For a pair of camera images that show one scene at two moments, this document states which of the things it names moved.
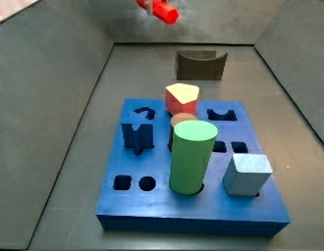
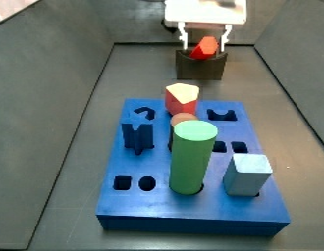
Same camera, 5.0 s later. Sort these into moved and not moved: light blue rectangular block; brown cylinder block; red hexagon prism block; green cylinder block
Moved: red hexagon prism block
Not moved: green cylinder block; brown cylinder block; light blue rectangular block
